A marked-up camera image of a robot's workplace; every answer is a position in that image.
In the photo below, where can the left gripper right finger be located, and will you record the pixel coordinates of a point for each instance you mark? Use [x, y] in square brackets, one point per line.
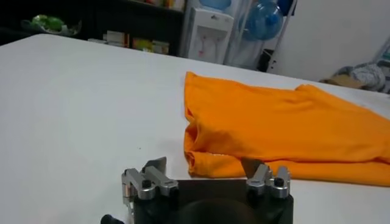
[260, 178]

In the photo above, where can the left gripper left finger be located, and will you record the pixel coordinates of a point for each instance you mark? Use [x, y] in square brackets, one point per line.
[137, 179]

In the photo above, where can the orange t-shirt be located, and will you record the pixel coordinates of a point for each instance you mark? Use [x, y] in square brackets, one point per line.
[274, 128]

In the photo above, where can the grey pile of clothes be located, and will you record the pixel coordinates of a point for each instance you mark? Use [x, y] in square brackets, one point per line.
[365, 76]

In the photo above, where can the large brown cardboard box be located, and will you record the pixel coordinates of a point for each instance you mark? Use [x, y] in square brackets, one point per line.
[344, 81]

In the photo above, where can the white metal jug rack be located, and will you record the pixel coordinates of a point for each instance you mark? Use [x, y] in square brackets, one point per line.
[240, 51]

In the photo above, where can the pale green medicine box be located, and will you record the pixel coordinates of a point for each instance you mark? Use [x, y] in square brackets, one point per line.
[160, 47]

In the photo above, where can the green yellow medicine box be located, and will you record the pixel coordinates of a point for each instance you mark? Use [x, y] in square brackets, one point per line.
[142, 45]

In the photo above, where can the white red medicine box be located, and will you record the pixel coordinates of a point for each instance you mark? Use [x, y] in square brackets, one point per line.
[116, 39]

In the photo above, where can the flat white medicine box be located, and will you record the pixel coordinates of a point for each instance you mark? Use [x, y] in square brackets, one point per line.
[97, 40]

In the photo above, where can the white water dispenser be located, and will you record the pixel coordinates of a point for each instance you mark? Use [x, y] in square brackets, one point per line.
[207, 36]

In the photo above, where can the black shelf unit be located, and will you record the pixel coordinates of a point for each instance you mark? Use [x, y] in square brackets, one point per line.
[100, 15]

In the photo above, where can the blue hanging cloth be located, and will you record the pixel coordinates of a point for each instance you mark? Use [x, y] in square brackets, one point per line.
[285, 3]

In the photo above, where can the bowl with green fruit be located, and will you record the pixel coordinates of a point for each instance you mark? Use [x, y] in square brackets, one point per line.
[50, 24]

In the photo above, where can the blue water jug with label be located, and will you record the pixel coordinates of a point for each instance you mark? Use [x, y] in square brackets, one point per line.
[214, 3]

